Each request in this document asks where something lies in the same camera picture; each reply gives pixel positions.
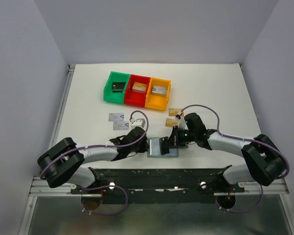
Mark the copper card stack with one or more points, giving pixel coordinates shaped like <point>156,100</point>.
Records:
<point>139,87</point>

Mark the silver credit card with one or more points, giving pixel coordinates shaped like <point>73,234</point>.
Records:
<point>114,117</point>
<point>120,125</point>

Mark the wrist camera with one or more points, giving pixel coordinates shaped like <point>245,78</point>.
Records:
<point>140,122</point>
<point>181,121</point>

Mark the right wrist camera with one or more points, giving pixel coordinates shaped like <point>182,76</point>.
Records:
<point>181,121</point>

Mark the silver card stack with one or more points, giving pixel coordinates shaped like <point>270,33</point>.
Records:
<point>159,90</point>

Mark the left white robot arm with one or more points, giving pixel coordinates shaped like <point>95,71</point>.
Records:
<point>63,162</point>

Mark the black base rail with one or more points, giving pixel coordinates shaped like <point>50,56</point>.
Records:
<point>158,186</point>

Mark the green plastic bin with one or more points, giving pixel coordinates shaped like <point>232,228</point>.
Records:
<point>108,95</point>

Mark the gold credit card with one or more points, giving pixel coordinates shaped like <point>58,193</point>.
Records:
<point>171,122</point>
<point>175,111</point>

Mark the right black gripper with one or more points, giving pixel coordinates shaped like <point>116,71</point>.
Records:
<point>174,140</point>

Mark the aluminium frame rail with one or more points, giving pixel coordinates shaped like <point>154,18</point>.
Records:
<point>31,201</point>

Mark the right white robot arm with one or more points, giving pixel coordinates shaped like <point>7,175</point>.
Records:
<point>262,162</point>

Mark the green leather card holder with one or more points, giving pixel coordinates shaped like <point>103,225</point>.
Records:
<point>155,149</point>

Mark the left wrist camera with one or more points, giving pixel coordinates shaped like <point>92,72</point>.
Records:
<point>140,122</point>

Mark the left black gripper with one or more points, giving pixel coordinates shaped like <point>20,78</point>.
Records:
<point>144,148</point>

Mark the red plastic bin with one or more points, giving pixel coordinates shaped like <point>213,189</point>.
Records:
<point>135,93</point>

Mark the yellow plastic bin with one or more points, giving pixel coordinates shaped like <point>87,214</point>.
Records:
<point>155,100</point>

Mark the black card stack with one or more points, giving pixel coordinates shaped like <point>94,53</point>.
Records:
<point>118,87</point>

